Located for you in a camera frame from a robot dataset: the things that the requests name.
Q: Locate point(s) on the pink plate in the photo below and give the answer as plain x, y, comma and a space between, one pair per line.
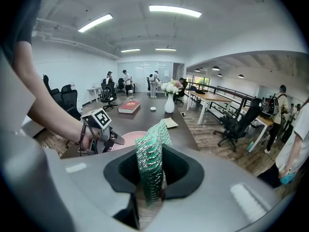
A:
130, 139

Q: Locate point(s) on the white vase with flowers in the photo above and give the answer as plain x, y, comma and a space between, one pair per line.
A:
171, 87

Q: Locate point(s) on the green patterned sponge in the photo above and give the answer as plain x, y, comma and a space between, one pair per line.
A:
150, 153

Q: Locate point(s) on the person's left hand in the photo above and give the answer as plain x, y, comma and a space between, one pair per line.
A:
88, 138

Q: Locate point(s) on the black metal railing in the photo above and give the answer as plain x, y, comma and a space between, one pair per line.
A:
224, 92

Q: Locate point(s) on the wooden desk white legs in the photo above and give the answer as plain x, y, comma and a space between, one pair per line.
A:
264, 121
212, 97

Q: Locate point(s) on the person's black clothing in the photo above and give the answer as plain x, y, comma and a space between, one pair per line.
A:
21, 20

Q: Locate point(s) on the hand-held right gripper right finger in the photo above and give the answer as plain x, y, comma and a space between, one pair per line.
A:
217, 190

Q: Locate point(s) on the black backpack white stripes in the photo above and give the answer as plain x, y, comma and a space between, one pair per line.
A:
106, 92

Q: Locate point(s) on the person's left forearm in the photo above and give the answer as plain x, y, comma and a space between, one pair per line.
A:
48, 105

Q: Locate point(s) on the clear glass cup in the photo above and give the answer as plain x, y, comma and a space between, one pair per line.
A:
130, 95

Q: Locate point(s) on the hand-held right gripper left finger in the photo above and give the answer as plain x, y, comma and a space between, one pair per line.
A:
96, 178

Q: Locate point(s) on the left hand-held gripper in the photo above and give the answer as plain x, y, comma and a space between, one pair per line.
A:
102, 117

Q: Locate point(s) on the red hardcover book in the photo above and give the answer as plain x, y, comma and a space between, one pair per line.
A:
129, 106

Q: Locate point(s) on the yellow green sponge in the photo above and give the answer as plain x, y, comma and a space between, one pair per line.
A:
170, 123

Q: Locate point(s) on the white domed backpack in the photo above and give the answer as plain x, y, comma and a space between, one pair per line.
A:
152, 78

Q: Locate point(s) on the white ceramic vase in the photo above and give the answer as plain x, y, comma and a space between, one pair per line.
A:
169, 105

